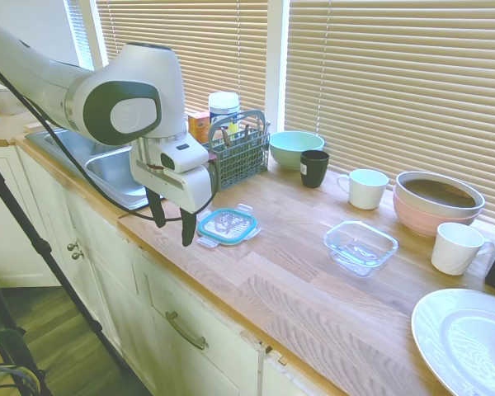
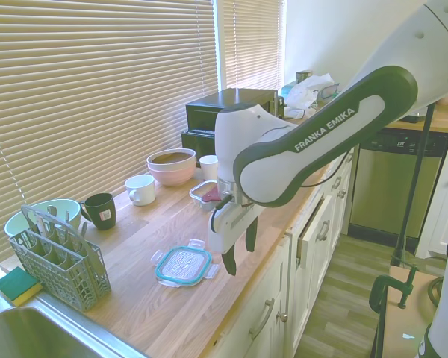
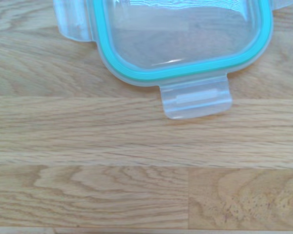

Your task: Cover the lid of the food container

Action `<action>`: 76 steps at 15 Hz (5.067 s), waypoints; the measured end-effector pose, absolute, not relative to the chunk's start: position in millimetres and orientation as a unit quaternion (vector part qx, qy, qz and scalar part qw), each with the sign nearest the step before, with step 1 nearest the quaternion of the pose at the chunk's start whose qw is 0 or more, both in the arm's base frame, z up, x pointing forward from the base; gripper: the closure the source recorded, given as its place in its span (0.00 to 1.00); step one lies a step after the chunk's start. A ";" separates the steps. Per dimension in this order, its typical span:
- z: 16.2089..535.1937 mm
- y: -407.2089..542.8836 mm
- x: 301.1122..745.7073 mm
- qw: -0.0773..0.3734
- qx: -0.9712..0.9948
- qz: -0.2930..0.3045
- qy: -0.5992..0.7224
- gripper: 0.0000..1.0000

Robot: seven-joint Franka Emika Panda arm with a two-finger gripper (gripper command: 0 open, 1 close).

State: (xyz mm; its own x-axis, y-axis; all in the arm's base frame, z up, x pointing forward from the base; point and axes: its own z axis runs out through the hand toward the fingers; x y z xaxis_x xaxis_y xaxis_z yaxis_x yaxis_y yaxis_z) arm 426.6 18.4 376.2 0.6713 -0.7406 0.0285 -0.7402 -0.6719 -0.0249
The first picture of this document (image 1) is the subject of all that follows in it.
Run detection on stainless steel sink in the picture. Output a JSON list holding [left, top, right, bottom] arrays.
[[24, 127, 166, 211]]

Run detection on clear lid with blue rim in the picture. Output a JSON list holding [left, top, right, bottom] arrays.
[[196, 203, 262, 248]]

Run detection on grey plastic cutlery basket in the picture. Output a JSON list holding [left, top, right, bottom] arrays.
[[201, 109, 271, 191]]

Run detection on metal cabinet handle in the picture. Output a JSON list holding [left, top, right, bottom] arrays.
[[164, 311, 210, 351]]

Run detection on beige window blind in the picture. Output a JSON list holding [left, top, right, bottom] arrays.
[[94, 0, 269, 125], [64, 0, 96, 69], [284, 0, 495, 228]]

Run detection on wide white mug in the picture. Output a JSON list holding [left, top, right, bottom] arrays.
[[336, 168, 390, 210]]

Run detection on orange cardboard box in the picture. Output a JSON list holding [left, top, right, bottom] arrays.
[[188, 110, 211, 144]]

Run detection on pink bowl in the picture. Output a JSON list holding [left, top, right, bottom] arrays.
[[393, 185, 482, 238]]

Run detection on mint green bowl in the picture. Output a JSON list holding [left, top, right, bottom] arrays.
[[268, 130, 326, 172]]

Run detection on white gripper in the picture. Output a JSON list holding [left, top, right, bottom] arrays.
[[130, 160, 215, 248]]

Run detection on white-lidded storage container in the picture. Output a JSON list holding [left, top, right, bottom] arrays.
[[0, 82, 25, 116]]

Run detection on black camera tripod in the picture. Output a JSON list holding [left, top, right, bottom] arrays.
[[0, 148, 129, 396]]

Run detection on tall white mug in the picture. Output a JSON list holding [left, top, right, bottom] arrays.
[[431, 222, 495, 276]]

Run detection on black mug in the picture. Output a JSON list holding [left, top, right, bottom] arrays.
[[299, 149, 330, 189]]

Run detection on white dinner plate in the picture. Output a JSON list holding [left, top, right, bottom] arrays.
[[411, 288, 495, 396]]

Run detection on white wipes canister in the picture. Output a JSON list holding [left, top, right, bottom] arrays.
[[208, 91, 241, 139]]

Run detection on clear glass food container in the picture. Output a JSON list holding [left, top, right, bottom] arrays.
[[323, 219, 399, 280]]

